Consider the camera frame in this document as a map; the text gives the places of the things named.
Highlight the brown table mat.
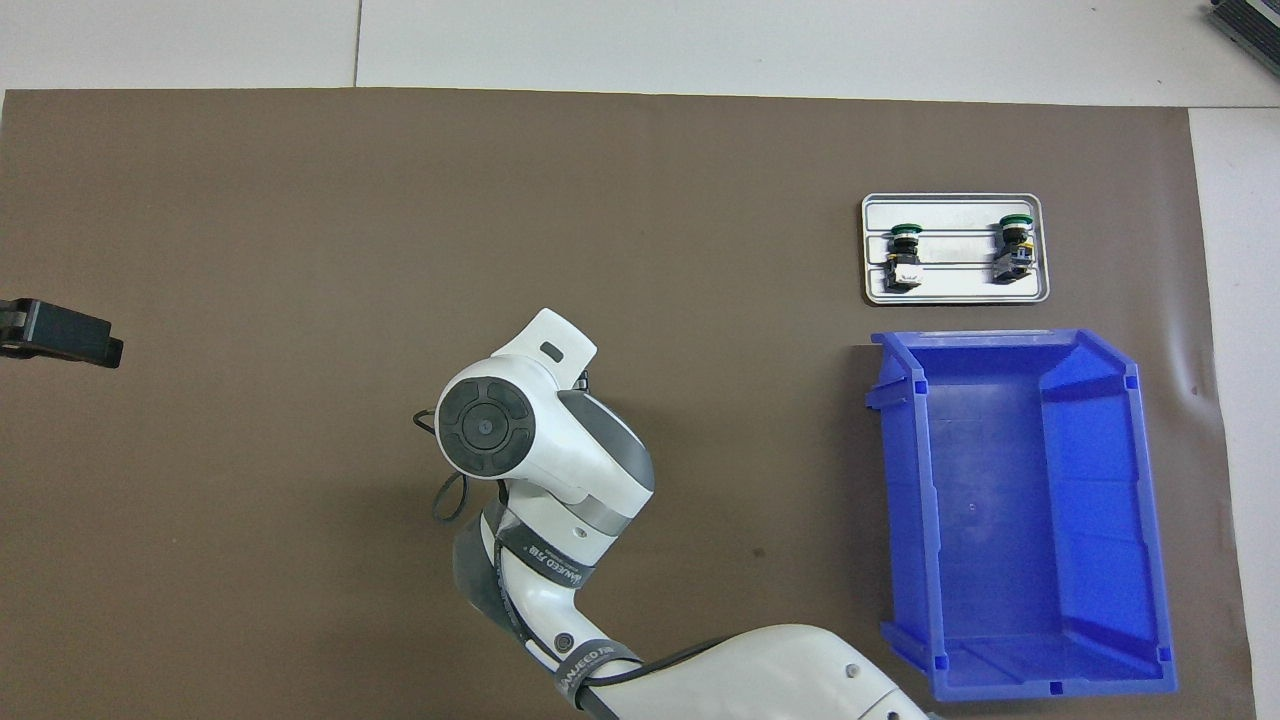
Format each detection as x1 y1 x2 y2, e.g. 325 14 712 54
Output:
0 88 1257 720

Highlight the silver metal tray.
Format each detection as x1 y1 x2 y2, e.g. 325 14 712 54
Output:
861 192 1051 306

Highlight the green push button switch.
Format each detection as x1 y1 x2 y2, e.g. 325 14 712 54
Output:
994 212 1036 285

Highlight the blue plastic storage bin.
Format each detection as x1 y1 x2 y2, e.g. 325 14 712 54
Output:
865 328 1179 703

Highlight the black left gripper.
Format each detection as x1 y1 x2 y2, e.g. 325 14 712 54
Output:
0 298 123 369

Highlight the grey ribbed device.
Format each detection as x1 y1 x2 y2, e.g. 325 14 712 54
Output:
1205 0 1280 66

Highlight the green push button white block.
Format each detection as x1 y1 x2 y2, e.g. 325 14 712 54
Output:
888 222 926 294

